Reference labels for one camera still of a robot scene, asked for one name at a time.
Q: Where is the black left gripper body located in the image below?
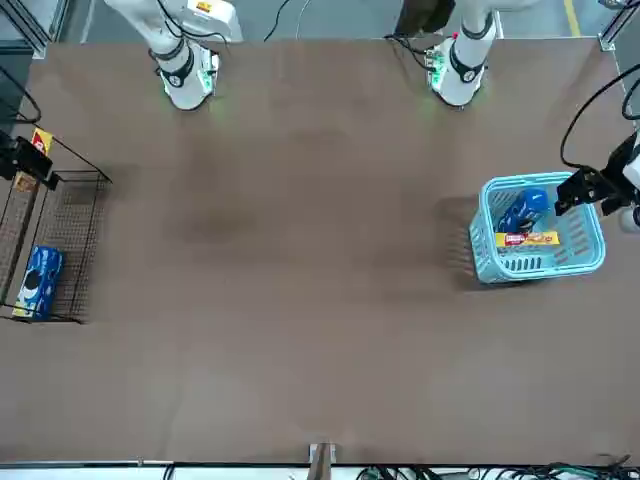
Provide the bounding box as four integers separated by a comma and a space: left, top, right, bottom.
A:
599, 130, 640, 201

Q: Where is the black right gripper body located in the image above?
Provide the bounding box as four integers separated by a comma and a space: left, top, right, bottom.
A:
0, 132, 21, 182

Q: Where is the blue oreo cookie box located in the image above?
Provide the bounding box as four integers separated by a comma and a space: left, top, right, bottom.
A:
494, 187, 551, 236
12, 244, 64, 322

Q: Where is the long yellow wafer box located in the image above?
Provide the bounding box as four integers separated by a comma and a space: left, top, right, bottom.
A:
494, 229, 561, 248

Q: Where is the light blue plastic basket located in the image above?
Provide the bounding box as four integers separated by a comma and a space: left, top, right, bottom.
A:
468, 171, 607, 285

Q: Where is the person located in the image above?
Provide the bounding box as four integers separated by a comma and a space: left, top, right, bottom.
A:
397, 0, 457, 37

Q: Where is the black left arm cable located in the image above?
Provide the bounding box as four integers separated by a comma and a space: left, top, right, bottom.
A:
559, 62, 640, 172

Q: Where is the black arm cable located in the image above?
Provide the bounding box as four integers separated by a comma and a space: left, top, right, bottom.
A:
559, 62, 640, 172
0, 64, 42, 125

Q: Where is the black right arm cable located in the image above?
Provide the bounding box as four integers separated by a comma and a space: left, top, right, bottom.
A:
0, 64, 42, 125

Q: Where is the black wire shelf rack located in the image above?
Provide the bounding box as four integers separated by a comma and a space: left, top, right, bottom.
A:
0, 127, 114, 326

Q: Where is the aluminium frame corner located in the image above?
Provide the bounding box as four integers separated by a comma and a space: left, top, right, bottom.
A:
0, 0, 64, 59
598, 0, 640, 52

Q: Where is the black floor cable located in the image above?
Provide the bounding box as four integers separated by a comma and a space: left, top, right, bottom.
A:
263, 0, 292, 42

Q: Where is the aluminium frame post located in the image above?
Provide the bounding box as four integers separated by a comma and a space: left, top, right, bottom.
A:
307, 442, 337, 480

